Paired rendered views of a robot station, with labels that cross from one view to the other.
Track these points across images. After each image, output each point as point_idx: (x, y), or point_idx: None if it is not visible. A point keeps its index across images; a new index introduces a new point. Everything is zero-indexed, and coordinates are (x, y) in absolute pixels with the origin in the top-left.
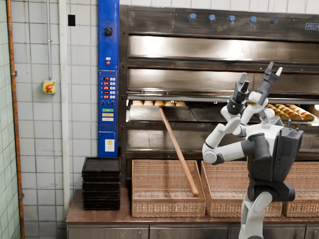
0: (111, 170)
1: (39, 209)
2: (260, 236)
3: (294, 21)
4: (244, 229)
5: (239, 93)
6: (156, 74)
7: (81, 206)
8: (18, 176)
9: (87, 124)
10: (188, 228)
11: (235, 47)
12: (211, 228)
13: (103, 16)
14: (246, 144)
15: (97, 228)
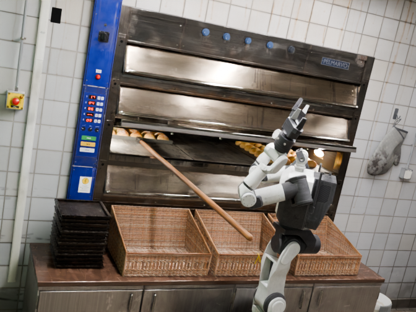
0: (99, 216)
1: None
2: (281, 293)
3: (311, 53)
4: (265, 285)
5: (294, 130)
6: (154, 98)
7: (50, 264)
8: None
9: (57, 155)
10: (189, 290)
11: (247, 75)
12: (215, 289)
13: (99, 17)
14: (288, 187)
15: (78, 291)
